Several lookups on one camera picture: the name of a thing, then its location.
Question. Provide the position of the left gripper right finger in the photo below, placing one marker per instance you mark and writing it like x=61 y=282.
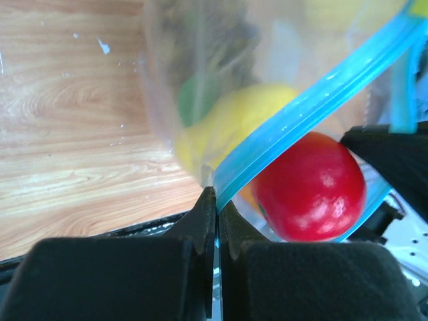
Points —
x=266 y=280

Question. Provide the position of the red toy fruit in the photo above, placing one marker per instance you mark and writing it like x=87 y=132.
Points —
x=315 y=191

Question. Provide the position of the yellow toy banana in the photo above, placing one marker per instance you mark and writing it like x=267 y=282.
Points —
x=230 y=121

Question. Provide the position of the clear zip top bag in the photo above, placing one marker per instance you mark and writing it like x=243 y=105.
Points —
x=353 y=63

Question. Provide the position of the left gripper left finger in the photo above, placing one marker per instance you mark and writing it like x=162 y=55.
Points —
x=161 y=277

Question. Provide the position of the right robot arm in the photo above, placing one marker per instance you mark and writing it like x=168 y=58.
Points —
x=389 y=220

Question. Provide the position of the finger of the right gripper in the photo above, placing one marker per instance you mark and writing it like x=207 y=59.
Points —
x=401 y=159

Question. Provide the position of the longan fruit bunch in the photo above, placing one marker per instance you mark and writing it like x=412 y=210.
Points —
x=201 y=35

